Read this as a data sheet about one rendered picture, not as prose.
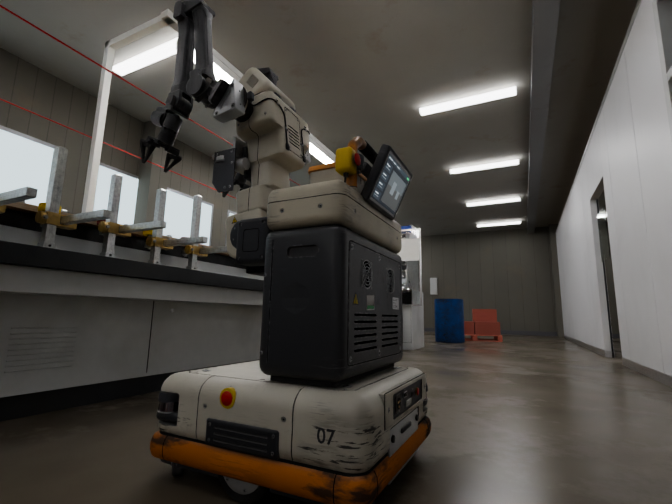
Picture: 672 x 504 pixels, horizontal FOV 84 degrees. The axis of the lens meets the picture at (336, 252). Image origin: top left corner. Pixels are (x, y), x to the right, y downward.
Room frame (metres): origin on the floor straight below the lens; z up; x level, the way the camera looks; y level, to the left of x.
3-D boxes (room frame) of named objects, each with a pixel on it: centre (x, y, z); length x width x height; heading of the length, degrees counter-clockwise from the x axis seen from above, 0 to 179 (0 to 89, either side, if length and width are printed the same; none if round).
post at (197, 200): (2.16, 0.84, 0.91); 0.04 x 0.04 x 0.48; 63
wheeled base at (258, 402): (1.26, 0.09, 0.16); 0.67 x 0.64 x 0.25; 63
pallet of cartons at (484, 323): (8.33, -3.05, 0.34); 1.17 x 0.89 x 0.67; 63
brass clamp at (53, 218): (1.51, 1.17, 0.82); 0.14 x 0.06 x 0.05; 153
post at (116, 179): (1.72, 1.06, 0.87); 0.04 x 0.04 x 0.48; 63
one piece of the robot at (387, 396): (1.14, -0.21, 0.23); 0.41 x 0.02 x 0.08; 153
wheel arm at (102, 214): (1.49, 1.07, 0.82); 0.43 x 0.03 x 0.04; 63
